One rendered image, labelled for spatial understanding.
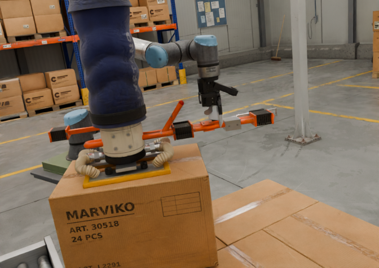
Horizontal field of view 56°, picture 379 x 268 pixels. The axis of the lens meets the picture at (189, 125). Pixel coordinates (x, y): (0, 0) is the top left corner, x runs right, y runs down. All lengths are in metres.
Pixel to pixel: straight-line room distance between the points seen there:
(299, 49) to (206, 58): 2.94
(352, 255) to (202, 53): 1.01
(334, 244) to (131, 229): 0.86
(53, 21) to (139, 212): 7.55
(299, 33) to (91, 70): 3.23
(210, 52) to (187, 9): 10.21
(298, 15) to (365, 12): 7.35
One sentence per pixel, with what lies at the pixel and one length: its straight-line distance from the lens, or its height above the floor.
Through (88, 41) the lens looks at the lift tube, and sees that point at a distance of 1.37.
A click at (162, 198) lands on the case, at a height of 0.89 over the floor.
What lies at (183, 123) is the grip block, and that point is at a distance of 1.54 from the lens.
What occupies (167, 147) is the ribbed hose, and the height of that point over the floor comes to 1.04.
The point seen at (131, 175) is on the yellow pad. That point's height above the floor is 0.97.
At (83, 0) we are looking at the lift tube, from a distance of 1.37.
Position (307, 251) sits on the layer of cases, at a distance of 1.65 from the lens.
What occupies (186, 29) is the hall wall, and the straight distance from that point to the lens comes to 11.59.
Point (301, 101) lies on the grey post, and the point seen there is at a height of 0.50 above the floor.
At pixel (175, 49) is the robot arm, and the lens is 1.49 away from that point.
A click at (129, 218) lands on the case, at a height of 0.83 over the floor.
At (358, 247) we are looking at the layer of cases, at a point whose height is 0.54.
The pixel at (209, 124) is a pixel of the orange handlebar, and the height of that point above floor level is 1.10.
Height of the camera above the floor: 1.50
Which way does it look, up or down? 15 degrees down
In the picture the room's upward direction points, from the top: 7 degrees counter-clockwise
